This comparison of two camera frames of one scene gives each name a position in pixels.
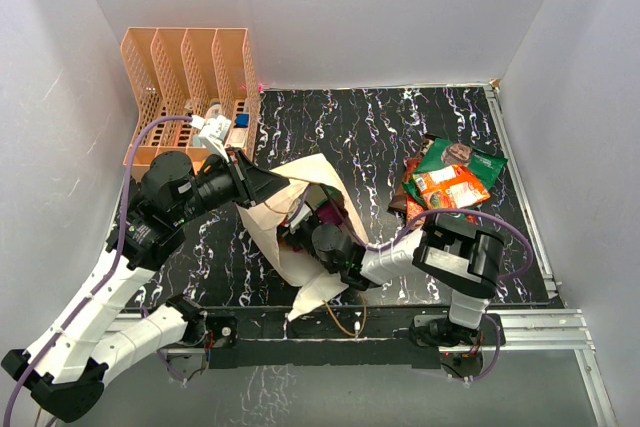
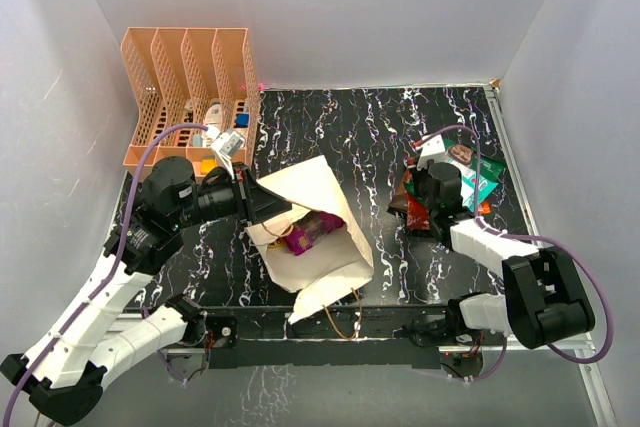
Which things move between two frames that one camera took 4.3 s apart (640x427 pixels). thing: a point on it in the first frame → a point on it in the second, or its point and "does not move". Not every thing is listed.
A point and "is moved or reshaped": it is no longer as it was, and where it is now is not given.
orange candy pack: [450, 187] is moved or reshaped
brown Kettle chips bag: [399, 202] does not move
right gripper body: [301, 234] → [420, 181]
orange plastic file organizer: [190, 71] does not move
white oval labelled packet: [214, 111] does not move
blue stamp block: [241, 120] does not move
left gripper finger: [261, 182] → [263, 203]
